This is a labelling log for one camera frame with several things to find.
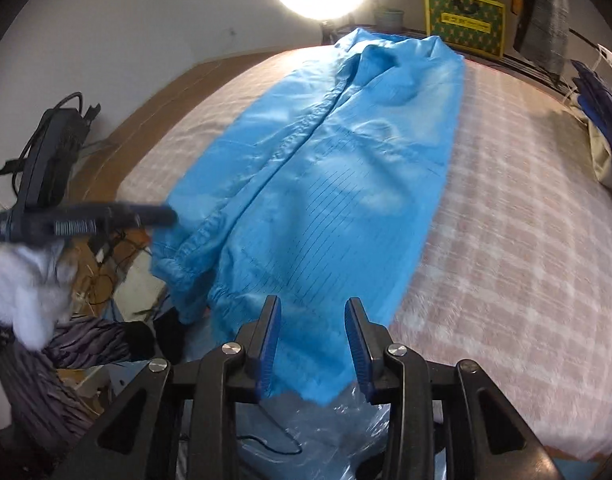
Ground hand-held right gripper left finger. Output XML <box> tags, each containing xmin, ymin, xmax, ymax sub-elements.
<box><xmin>61</xmin><ymin>296</ymin><xmax>283</xmax><ymax>480</ymax></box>

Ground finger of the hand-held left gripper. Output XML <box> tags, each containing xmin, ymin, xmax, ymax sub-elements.
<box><xmin>105</xmin><ymin>203</ymin><xmax>179</xmax><ymax>229</ymax></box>

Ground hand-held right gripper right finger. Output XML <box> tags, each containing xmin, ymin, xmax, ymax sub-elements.
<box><xmin>346</xmin><ymin>297</ymin><xmax>562</xmax><ymax>480</ymax></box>

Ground blue striped work coat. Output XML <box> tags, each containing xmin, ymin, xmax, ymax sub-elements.
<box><xmin>150</xmin><ymin>27</ymin><xmax>467</xmax><ymax>408</ymax></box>

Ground dark blue clothes pile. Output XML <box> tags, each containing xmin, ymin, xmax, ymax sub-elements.
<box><xmin>570</xmin><ymin>59</ymin><xmax>612</xmax><ymax>186</ymax></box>

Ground grey hanging clothes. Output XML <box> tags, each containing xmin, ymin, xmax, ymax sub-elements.
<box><xmin>511</xmin><ymin>0</ymin><xmax>573</xmax><ymax>73</ymax></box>

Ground person's left hand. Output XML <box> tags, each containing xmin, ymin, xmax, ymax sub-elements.
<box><xmin>0</xmin><ymin>237</ymin><xmax>79</xmax><ymax>351</ymax></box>

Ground black fan heater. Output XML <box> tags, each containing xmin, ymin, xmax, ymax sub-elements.
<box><xmin>0</xmin><ymin>91</ymin><xmax>103</xmax><ymax>213</ymax></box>

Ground clear plastic bag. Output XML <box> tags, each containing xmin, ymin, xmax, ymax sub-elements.
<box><xmin>236</xmin><ymin>385</ymin><xmax>393</xmax><ymax>480</ymax></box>

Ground person's striped grey clothing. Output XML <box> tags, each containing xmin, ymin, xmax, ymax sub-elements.
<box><xmin>0</xmin><ymin>317</ymin><xmax>157</xmax><ymax>466</ymax></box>

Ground beige plaid blanket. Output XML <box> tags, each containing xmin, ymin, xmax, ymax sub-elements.
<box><xmin>117</xmin><ymin>45</ymin><xmax>612</xmax><ymax>456</ymax></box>

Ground green plant pot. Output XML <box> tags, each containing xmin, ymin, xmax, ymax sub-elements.
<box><xmin>373</xmin><ymin>7</ymin><xmax>405</xmax><ymax>29</ymax></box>

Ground yellow green patterned box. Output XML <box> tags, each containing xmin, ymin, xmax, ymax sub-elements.
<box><xmin>422</xmin><ymin>0</ymin><xmax>507</xmax><ymax>58</ymax></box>

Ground tangled black cables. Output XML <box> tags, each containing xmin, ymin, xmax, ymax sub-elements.
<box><xmin>73</xmin><ymin>230</ymin><xmax>154</xmax><ymax>311</ymax></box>

